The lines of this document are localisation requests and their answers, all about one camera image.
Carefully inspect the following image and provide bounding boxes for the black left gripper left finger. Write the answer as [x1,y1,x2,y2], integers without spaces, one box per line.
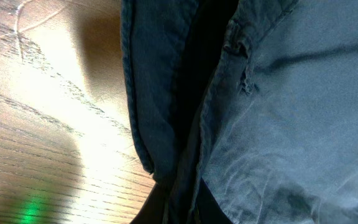
[130,184,167,224]

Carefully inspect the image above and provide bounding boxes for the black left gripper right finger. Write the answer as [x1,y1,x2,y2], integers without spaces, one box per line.
[195,180,232,224]

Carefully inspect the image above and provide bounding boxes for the dark blue denim shorts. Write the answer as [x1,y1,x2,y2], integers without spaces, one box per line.
[121,0,358,224]

